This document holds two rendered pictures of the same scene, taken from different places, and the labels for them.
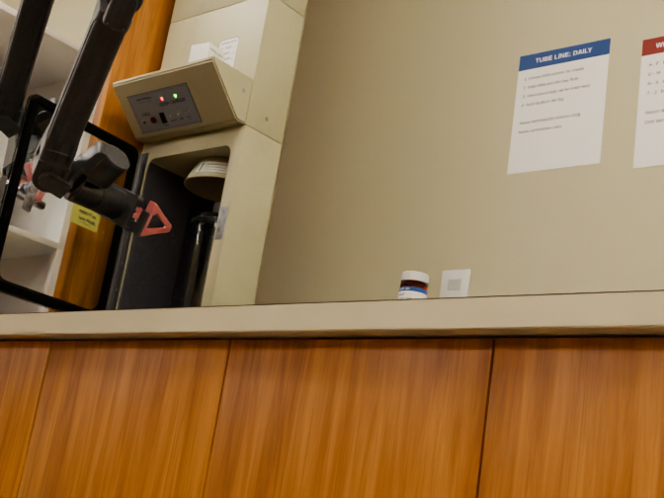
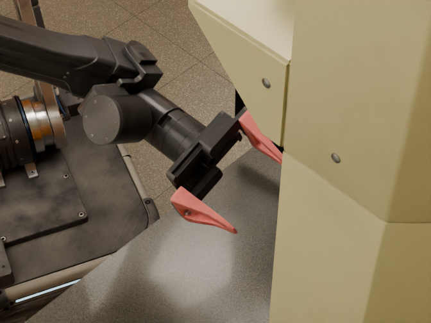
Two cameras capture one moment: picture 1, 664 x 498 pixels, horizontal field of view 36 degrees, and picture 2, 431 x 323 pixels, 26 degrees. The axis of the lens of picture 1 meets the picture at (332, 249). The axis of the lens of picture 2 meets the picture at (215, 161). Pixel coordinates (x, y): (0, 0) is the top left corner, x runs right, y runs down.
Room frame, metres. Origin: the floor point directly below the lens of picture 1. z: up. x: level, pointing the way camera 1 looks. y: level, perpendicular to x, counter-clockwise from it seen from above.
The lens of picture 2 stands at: (1.91, -0.32, 2.00)
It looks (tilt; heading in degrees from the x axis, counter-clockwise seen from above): 49 degrees down; 93
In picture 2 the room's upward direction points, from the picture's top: straight up
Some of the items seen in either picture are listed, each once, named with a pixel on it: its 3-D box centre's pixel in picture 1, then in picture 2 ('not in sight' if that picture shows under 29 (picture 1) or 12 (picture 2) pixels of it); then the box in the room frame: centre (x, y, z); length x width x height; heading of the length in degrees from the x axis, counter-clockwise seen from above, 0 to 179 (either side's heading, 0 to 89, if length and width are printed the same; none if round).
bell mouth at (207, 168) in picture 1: (226, 179); not in sight; (2.11, 0.25, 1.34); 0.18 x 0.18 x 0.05
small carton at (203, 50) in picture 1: (206, 61); not in sight; (1.96, 0.32, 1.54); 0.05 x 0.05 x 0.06; 56
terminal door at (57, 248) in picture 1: (66, 211); not in sight; (2.02, 0.55, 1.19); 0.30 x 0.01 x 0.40; 143
